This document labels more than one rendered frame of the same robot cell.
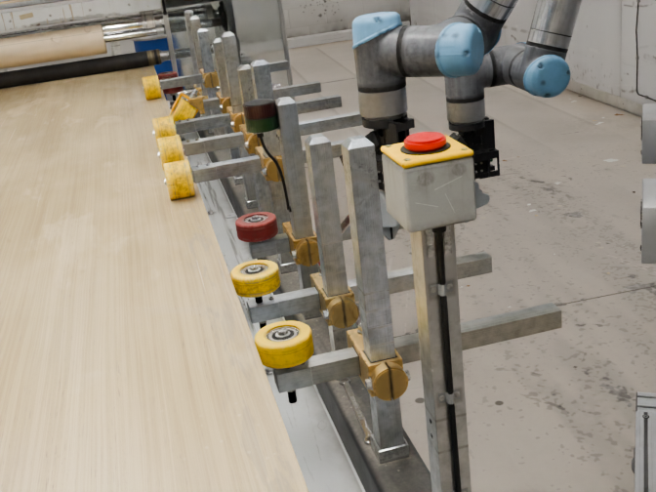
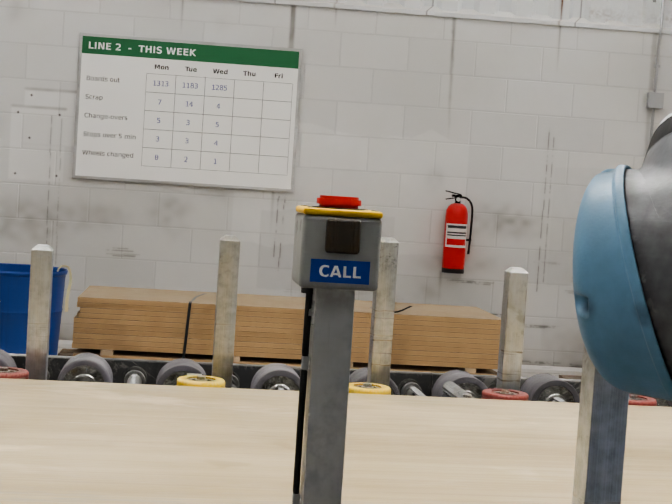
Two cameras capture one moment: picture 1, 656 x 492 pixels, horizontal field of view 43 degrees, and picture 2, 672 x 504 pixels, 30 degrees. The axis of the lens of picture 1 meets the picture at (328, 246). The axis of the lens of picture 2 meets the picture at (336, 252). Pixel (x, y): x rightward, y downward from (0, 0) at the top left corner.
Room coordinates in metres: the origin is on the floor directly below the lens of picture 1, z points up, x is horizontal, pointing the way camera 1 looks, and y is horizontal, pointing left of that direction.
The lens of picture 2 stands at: (0.84, -1.22, 1.24)
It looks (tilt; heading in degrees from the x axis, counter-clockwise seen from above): 3 degrees down; 94
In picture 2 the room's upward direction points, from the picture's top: 4 degrees clockwise
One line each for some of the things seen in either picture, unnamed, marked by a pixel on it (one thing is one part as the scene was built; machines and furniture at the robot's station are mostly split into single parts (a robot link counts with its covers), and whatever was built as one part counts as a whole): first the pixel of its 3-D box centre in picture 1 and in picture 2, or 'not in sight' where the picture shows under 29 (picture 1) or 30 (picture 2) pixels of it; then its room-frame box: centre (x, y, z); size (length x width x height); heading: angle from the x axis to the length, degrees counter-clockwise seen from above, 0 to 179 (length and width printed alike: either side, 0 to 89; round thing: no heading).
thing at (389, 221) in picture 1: (388, 218); not in sight; (1.28, -0.10, 0.97); 0.06 x 0.03 x 0.09; 31
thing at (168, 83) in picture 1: (220, 74); not in sight; (3.04, 0.31, 0.95); 0.50 x 0.04 x 0.04; 101
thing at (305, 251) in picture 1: (301, 242); not in sight; (1.54, 0.05, 0.85); 0.14 x 0.06 x 0.05; 11
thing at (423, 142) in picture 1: (425, 144); (338, 205); (0.78, -0.10, 1.22); 0.04 x 0.04 x 0.02
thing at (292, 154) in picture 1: (301, 221); not in sight; (1.52, 0.04, 0.90); 0.04 x 0.04 x 0.48; 11
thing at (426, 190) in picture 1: (428, 185); (335, 251); (0.78, -0.10, 1.18); 0.07 x 0.07 x 0.08; 11
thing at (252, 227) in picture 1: (259, 243); not in sight; (1.54, 0.13, 0.85); 0.08 x 0.08 x 0.11
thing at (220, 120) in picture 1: (253, 114); not in sight; (2.30, 0.16, 0.95); 0.50 x 0.04 x 0.04; 101
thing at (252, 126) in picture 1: (262, 122); not in sight; (1.51, 0.09, 1.10); 0.06 x 0.06 x 0.02
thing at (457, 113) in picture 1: (465, 110); not in sight; (1.63, -0.30, 1.05); 0.08 x 0.08 x 0.05
